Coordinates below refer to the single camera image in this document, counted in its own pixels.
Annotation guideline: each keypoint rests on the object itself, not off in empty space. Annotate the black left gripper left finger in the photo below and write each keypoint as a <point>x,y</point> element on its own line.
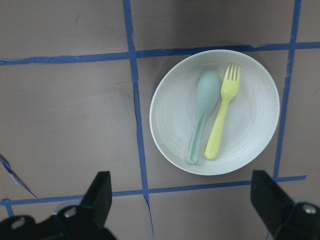
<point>85,221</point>

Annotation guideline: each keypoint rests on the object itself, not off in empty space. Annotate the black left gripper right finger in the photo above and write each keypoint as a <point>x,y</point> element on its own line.
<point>284,218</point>

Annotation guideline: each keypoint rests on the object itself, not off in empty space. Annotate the white round plate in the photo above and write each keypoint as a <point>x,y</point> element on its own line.
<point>251,118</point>

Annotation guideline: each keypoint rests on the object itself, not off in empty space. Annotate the yellow plastic fork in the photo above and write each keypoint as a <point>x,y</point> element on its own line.
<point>229,90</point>

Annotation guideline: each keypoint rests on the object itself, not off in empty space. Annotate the teal plastic spoon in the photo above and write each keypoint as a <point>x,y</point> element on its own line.
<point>207,94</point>

